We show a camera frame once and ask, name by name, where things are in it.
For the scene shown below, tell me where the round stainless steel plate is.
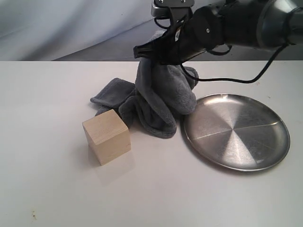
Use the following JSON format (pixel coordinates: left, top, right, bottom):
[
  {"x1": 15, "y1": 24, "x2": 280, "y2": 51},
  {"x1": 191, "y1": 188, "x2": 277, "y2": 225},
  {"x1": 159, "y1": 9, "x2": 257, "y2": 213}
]
[{"x1": 182, "y1": 94, "x2": 290, "y2": 172}]

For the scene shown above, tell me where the light wooden cube block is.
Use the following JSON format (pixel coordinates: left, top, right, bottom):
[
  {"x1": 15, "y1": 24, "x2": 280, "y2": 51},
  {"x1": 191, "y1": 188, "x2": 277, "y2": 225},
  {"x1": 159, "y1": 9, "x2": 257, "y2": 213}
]
[{"x1": 82, "y1": 110, "x2": 131, "y2": 165}]

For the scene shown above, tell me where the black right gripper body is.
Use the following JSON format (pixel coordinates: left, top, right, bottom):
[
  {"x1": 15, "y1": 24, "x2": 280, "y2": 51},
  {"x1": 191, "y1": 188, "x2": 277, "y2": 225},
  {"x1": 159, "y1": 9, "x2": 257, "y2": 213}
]
[{"x1": 133, "y1": 6, "x2": 225, "y2": 65}]

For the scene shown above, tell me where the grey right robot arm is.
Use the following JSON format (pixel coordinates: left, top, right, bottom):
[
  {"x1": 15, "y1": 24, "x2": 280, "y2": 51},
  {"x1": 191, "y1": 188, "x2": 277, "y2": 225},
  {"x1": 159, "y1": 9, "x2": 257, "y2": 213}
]
[{"x1": 134, "y1": 0, "x2": 303, "y2": 65}]

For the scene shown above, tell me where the grey fleece towel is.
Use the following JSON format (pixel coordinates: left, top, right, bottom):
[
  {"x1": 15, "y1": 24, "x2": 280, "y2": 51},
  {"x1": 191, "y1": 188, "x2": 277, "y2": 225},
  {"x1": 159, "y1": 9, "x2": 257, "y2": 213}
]
[{"x1": 90, "y1": 58, "x2": 199, "y2": 139}]

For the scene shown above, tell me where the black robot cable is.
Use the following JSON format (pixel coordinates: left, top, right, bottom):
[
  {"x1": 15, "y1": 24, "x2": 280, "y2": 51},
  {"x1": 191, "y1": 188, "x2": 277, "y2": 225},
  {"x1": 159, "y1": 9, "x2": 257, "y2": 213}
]
[{"x1": 179, "y1": 42, "x2": 291, "y2": 84}]

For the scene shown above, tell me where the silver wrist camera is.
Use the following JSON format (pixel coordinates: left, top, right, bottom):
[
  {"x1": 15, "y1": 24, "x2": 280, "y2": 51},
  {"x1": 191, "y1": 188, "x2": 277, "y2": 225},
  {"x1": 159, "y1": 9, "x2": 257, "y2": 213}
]
[{"x1": 151, "y1": 0, "x2": 195, "y2": 17}]

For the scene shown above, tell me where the white backdrop cloth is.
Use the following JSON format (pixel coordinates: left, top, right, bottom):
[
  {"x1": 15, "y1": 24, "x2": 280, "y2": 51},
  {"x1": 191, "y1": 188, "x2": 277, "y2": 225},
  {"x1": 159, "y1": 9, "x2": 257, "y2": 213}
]
[{"x1": 0, "y1": 0, "x2": 303, "y2": 61}]

